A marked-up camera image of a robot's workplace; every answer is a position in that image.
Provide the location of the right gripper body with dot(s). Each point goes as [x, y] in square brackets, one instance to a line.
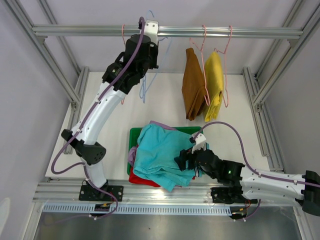
[186, 155]

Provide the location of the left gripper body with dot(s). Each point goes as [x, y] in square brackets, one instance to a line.
[151, 62]

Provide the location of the pink hanger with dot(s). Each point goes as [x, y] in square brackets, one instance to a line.
[225, 95]
[201, 50]
[124, 42]

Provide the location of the teal trousers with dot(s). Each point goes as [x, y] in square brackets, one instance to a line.
[155, 157]

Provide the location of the brown trousers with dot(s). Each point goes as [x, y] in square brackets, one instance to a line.
[193, 86]

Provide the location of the red trousers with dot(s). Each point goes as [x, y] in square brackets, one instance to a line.
[142, 181]

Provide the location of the purple trousers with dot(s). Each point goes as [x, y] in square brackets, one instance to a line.
[133, 138]

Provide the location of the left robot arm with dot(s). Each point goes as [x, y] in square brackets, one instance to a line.
[131, 65]

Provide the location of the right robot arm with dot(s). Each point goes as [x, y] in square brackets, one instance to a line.
[240, 183]

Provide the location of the yellow trousers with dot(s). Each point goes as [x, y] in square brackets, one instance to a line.
[215, 86]

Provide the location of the green plastic tray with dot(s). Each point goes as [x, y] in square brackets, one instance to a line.
[190, 130]

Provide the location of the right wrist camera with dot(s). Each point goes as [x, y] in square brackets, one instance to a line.
[199, 142]

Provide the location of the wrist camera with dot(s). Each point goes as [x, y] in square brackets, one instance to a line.
[199, 142]
[148, 28]

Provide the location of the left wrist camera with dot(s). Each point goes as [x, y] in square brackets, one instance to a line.
[148, 28]

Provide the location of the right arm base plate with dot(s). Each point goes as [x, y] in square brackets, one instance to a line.
[230, 195]

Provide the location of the white slotted cable duct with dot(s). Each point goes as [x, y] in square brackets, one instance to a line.
[138, 209]

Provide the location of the aluminium right frame posts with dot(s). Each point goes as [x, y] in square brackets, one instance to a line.
[259, 84]

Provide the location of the aluminium frame posts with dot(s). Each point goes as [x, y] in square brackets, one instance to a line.
[75, 93]
[259, 84]

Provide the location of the aluminium hanging rail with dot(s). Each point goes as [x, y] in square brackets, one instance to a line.
[168, 31]

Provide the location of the aluminium left frame posts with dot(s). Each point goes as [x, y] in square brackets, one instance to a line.
[75, 93]

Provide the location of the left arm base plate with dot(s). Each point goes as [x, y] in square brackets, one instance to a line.
[88, 193]

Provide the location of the aluminium front frame rail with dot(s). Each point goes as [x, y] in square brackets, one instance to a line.
[67, 190]

